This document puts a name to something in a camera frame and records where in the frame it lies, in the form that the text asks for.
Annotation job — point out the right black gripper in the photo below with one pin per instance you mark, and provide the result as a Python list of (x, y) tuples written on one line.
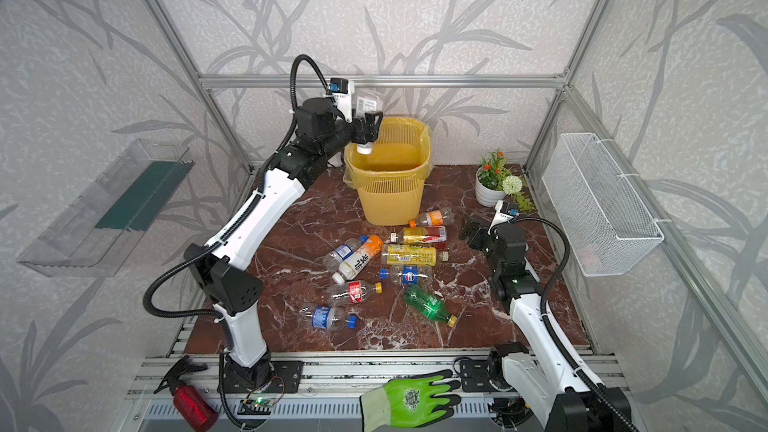
[(483, 240)]

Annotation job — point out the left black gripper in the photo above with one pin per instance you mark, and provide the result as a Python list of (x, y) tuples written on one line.
[(366, 129)]

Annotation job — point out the white label small bottle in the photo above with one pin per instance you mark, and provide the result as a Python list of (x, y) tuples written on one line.
[(369, 109)]

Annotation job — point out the green plastic bottle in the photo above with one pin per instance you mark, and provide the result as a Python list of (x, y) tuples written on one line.
[(429, 305)]

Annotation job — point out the Pepsi bottle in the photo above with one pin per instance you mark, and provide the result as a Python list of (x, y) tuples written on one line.
[(406, 275)]

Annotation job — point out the orange cap white label bottle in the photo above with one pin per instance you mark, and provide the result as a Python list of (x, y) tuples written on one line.
[(350, 267)]

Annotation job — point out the red label cola bottle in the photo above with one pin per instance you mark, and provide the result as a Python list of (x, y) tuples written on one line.
[(351, 293)]

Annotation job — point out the blue label crushed bottle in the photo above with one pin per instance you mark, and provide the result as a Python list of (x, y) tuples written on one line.
[(327, 318)]

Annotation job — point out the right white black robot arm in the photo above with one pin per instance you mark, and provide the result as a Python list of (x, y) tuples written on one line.
[(546, 371)]

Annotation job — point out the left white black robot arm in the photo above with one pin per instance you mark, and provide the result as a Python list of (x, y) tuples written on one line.
[(220, 266)]

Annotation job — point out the yellow plastic waste bin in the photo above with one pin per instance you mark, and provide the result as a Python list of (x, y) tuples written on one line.
[(390, 179)]

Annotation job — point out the potted artificial flower plant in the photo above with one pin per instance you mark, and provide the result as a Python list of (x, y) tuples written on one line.
[(494, 182)]

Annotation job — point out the red yellow label bottle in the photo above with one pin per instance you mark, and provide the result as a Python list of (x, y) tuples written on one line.
[(419, 235)]

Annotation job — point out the orange label clear bottle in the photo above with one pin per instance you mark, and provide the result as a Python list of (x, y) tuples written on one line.
[(438, 217)]

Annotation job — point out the yellow label tea bottle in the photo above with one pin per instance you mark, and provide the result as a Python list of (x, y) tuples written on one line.
[(398, 254)]

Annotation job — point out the clear bottle blue cap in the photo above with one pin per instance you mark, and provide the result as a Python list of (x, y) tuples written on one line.
[(335, 257)]

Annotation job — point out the green black work glove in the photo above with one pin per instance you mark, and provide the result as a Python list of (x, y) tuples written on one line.
[(410, 402)]

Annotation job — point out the green circuit board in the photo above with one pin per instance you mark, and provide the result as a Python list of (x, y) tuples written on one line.
[(258, 405)]

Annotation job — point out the red spray bottle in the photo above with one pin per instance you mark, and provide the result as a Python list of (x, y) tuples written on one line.
[(186, 399)]

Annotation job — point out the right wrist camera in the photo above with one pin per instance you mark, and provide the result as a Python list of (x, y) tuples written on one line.
[(505, 212)]

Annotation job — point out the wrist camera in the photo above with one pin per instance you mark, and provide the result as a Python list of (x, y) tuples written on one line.
[(341, 92), (505, 212)]

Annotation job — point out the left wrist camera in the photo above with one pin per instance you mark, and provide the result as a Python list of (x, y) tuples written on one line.
[(341, 92)]

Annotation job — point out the white wire mesh basket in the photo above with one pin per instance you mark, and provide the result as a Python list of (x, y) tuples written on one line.
[(609, 227)]

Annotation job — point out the clear acrylic wall shelf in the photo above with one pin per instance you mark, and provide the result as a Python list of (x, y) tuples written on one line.
[(95, 235)]

